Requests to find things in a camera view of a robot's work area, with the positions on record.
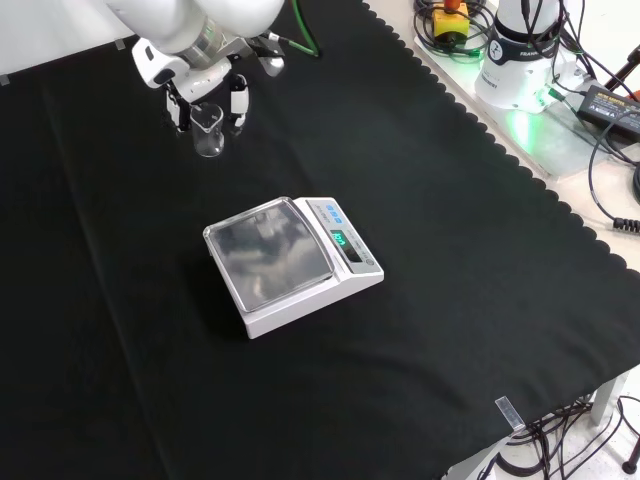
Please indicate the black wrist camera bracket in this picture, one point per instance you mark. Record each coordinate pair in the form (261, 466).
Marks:
(270, 55)

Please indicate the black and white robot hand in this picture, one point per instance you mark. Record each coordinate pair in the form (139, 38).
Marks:
(195, 80)

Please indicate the small clear glass beaker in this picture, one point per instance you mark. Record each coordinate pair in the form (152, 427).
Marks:
(207, 135)

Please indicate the black bench cloth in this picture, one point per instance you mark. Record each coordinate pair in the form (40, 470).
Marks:
(450, 260)

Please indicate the black power adapter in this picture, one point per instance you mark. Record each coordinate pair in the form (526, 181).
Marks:
(610, 107)

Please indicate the clear tape strip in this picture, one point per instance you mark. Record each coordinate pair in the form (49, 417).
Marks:
(510, 414)

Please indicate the yellow stop button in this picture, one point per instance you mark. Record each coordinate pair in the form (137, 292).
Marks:
(450, 20)

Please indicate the pale base board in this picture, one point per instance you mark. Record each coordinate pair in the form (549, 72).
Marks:
(560, 145)

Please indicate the white electronic balance steel pan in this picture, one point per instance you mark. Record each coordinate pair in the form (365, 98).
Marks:
(280, 260)

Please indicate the white table leg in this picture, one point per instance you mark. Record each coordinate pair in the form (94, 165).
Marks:
(610, 397)

